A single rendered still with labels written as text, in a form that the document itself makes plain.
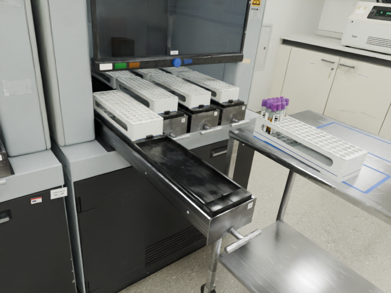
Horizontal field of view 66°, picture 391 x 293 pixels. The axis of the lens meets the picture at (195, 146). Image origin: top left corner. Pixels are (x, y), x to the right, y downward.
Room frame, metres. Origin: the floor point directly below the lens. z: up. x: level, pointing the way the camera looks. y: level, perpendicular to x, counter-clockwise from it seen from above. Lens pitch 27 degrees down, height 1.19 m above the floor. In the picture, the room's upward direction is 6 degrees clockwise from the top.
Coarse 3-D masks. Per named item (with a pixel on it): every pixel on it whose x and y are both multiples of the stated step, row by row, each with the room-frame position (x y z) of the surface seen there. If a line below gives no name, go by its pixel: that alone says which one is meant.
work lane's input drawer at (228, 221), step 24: (96, 120) 0.88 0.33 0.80; (120, 144) 0.75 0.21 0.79; (144, 144) 0.73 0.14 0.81; (168, 144) 0.76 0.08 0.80; (144, 168) 0.64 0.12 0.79; (168, 168) 0.63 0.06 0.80; (192, 168) 0.64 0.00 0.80; (168, 192) 0.56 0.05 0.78; (192, 192) 0.52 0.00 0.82; (216, 192) 0.55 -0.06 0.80; (240, 192) 0.54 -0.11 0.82; (192, 216) 0.49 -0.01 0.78; (216, 216) 0.46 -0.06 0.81; (240, 216) 0.51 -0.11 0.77; (216, 240) 0.47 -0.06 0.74; (240, 240) 0.46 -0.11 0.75
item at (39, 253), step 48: (0, 0) 0.73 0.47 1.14; (0, 48) 0.72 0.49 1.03; (0, 96) 0.70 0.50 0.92; (48, 144) 0.77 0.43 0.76; (0, 192) 0.60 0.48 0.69; (48, 192) 0.67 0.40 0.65; (0, 240) 0.59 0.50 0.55; (48, 240) 0.66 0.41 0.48; (0, 288) 0.57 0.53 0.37; (48, 288) 0.64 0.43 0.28
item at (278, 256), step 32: (320, 128) 0.96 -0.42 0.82; (352, 128) 0.99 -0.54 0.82; (288, 160) 0.70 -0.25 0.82; (384, 160) 0.76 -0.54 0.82; (288, 192) 1.12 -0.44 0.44; (352, 192) 0.58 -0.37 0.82; (384, 192) 0.59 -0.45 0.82; (288, 224) 1.09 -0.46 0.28; (224, 256) 0.86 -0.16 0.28; (256, 256) 0.88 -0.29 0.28; (288, 256) 0.90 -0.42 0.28; (320, 256) 0.91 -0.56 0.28; (256, 288) 0.73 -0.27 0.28; (288, 288) 0.74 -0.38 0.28; (320, 288) 0.76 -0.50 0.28; (352, 288) 0.77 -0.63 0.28
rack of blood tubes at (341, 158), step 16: (256, 128) 0.84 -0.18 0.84; (288, 128) 0.78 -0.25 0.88; (304, 128) 0.80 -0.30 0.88; (272, 144) 0.79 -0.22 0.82; (288, 144) 0.79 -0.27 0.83; (304, 144) 0.70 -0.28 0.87; (320, 144) 0.69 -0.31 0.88; (336, 144) 0.70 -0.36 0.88; (352, 144) 0.71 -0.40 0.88; (304, 160) 0.69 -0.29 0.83; (320, 160) 0.71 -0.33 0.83; (336, 160) 0.63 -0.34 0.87; (352, 160) 0.63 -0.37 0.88; (336, 176) 0.62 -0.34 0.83; (352, 176) 0.65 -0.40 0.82
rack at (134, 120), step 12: (96, 96) 0.92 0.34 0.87; (108, 96) 0.94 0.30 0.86; (120, 96) 0.95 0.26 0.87; (96, 108) 0.92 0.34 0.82; (108, 108) 0.84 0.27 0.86; (120, 108) 0.84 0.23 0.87; (132, 108) 0.85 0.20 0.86; (144, 108) 0.86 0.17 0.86; (120, 120) 0.88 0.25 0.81; (132, 120) 0.76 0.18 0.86; (144, 120) 0.76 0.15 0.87; (156, 120) 0.78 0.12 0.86; (132, 132) 0.73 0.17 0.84; (144, 132) 0.75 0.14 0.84; (156, 132) 0.78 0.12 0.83
